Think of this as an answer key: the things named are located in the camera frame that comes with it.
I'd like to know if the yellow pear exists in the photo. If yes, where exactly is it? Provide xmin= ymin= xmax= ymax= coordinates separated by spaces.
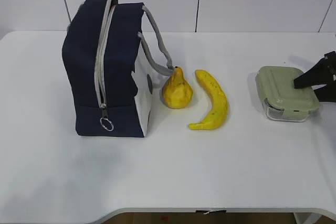
xmin=162 ymin=67 xmax=193 ymax=109

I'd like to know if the white table leg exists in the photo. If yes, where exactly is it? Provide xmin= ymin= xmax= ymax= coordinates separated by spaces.
xmin=293 ymin=212 xmax=322 ymax=224

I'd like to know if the navy blue lunch bag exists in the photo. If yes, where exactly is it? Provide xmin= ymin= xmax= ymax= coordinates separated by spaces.
xmin=62 ymin=0 xmax=174 ymax=137

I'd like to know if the yellow banana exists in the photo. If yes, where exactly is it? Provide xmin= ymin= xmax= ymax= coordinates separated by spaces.
xmin=188 ymin=70 xmax=228 ymax=130

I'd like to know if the green lid glass container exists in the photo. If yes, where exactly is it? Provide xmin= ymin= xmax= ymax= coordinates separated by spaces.
xmin=255 ymin=66 xmax=320 ymax=122

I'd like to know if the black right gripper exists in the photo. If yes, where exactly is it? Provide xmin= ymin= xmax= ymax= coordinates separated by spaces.
xmin=293 ymin=51 xmax=336 ymax=103

